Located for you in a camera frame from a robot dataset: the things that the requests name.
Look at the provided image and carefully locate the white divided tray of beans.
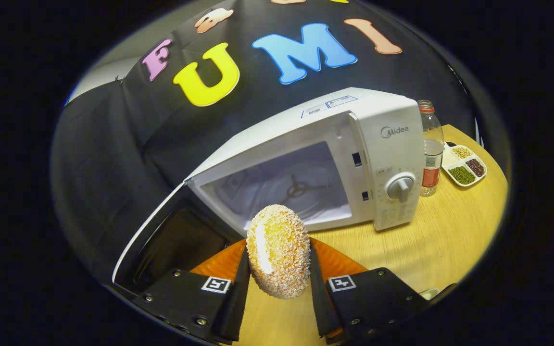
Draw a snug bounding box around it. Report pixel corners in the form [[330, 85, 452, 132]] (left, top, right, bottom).
[[441, 142, 488, 188]]

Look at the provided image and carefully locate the white microwave oven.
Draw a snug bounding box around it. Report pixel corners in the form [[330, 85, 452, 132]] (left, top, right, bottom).
[[112, 87, 425, 291]]

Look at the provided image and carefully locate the clear plastic bottle red label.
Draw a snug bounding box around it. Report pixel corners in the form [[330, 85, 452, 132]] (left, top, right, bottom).
[[417, 99, 445, 197]]

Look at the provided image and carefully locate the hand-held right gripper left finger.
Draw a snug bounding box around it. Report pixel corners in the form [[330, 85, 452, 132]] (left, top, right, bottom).
[[133, 239, 251, 346]]

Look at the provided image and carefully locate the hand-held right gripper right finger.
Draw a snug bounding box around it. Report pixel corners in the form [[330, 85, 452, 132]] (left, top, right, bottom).
[[308, 237, 429, 345]]

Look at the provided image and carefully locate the sesame bread roll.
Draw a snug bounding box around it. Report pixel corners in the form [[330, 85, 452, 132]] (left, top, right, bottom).
[[246, 204, 312, 300]]

